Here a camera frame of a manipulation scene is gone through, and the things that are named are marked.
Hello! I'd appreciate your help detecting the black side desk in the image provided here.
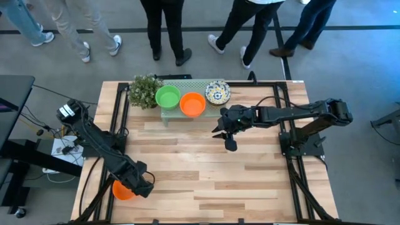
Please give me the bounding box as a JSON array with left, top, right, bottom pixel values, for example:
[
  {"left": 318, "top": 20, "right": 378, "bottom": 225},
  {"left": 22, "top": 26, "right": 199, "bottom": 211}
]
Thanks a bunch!
[{"left": 0, "top": 74, "right": 84, "bottom": 216}]

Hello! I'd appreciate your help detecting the person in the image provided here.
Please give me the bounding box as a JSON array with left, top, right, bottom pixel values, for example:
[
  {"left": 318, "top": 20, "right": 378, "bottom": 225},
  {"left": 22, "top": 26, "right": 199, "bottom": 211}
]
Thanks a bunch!
[
  {"left": 207, "top": 0, "right": 286, "bottom": 70},
  {"left": 269, "top": 0, "right": 338, "bottom": 59},
  {"left": 0, "top": 0, "right": 56, "bottom": 48},
  {"left": 43, "top": 0, "right": 123, "bottom": 64},
  {"left": 139, "top": 0, "right": 193, "bottom": 67}
]

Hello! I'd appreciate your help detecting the black stand base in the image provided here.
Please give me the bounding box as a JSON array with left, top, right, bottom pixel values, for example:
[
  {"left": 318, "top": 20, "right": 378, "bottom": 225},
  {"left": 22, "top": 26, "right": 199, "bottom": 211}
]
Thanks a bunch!
[{"left": 370, "top": 102, "right": 400, "bottom": 132}]

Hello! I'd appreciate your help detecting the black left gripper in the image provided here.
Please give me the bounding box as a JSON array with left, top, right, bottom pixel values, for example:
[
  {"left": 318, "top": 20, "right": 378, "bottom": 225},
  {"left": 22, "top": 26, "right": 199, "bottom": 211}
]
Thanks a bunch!
[{"left": 123, "top": 161, "right": 154, "bottom": 198}]

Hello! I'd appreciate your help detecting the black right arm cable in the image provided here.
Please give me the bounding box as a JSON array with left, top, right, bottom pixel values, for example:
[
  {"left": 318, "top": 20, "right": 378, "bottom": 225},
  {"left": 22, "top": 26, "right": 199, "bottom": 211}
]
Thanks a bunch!
[{"left": 256, "top": 95, "right": 313, "bottom": 110}]

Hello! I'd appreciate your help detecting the small potted green plant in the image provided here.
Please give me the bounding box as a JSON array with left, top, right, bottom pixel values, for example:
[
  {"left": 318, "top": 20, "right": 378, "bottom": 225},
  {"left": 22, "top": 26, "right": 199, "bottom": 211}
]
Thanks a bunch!
[{"left": 127, "top": 74, "right": 165, "bottom": 110}]

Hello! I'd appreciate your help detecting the green plastic mini bowl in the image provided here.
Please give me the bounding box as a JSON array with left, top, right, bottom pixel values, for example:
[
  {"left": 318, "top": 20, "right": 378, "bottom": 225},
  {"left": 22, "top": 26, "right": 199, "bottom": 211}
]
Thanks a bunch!
[{"left": 155, "top": 84, "right": 182, "bottom": 111}]

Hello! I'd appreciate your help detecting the thin black floor cable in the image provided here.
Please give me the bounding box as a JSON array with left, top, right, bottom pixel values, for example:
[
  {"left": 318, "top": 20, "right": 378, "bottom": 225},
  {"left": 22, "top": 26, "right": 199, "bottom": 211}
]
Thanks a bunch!
[{"left": 32, "top": 84, "right": 98, "bottom": 106}]

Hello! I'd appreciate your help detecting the grey-green perforated metal shelf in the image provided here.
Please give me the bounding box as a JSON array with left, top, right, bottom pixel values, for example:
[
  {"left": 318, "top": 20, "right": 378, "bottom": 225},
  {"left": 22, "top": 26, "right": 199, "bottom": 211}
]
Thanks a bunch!
[{"left": 160, "top": 78, "right": 234, "bottom": 128}]

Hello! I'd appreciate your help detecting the black bar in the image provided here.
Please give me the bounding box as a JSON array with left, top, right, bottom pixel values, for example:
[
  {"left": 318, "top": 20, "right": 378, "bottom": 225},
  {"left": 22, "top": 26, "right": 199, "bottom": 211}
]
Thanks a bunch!
[{"left": 154, "top": 74, "right": 193, "bottom": 80}]

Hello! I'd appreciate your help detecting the blue patterned plate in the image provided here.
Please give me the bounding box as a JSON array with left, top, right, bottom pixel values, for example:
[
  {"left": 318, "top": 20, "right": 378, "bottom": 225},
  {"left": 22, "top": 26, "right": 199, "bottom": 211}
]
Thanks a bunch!
[{"left": 204, "top": 80, "right": 232, "bottom": 106}]

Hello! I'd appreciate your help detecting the black left arm base cable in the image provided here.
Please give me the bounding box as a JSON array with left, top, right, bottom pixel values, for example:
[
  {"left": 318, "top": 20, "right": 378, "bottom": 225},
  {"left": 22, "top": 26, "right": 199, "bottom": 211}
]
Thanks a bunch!
[{"left": 77, "top": 156, "right": 104, "bottom": 216}]

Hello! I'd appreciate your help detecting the black aluminium table frame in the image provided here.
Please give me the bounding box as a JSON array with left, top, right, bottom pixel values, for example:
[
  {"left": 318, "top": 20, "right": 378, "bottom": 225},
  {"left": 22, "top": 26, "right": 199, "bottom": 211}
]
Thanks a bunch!
[{"left": 73, "top": 81, "right": 340, "bottom": 224}]

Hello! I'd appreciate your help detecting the orange plastic mini bowl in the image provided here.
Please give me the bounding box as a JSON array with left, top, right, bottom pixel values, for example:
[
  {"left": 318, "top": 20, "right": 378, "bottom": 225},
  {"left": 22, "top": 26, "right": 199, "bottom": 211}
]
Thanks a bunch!
[
  {"left": 179, "top": 91, "right": 207, "bottom": 118},
  {"left": 111, "top": 179, "right": 138, "bottom": 201}
]

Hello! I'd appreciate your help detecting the white paper sheet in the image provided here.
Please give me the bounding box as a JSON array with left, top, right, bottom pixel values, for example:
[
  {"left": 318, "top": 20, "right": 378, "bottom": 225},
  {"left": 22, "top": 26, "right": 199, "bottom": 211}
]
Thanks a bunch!
[{"left": 42, "top": 135, "right": 86, "bottom": 184}]

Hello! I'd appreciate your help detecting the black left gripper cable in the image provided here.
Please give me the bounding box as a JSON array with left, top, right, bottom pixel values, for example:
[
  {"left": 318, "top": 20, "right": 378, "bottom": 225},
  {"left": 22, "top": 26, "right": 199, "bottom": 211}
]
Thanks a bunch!
[{"left": 144, "top": 170, "right": 156, "bottom": 186}]

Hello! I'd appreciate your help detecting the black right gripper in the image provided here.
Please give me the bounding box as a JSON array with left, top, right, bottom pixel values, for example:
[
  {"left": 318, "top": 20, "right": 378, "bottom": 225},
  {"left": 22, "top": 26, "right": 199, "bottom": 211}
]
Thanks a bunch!
[{"left": 211, "top": 104, "right": 261, "bottom": 153}]

